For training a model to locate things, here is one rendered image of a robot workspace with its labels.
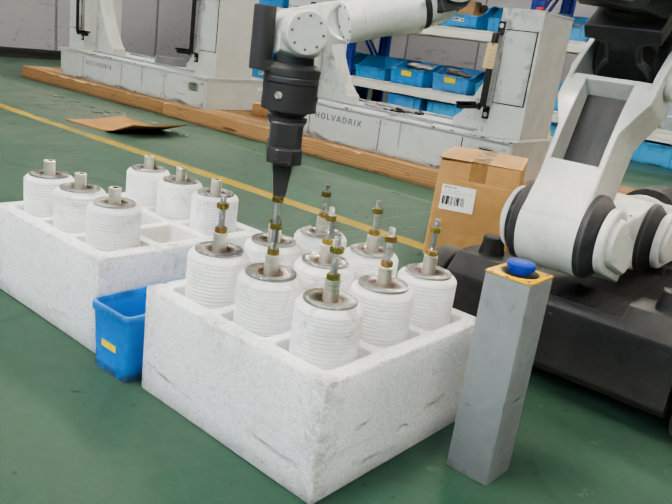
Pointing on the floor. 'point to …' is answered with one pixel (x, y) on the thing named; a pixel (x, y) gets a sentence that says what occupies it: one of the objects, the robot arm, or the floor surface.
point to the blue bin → (121, 333)
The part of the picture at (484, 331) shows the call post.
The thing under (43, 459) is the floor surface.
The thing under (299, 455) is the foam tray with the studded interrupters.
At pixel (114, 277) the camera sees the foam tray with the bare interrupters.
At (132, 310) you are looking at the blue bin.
